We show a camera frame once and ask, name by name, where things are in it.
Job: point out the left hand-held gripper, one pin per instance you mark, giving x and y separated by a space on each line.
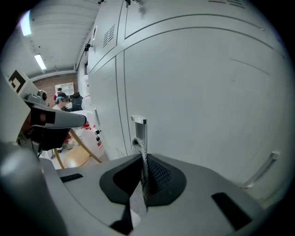
11 110

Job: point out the grey metal locker cabinet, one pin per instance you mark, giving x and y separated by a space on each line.
103 92

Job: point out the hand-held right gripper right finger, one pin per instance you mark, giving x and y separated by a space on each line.
196 196

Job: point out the grey mesh wiping cloth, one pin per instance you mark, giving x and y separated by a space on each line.
144 175

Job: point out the round wooden stool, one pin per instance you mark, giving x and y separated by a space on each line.
78 157

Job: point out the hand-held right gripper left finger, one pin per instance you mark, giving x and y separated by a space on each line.
92 184

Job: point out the white shelf unit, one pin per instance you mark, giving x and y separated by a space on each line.
69 87

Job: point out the fluorescent ceiling light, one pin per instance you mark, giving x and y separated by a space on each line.
40 61
25 23

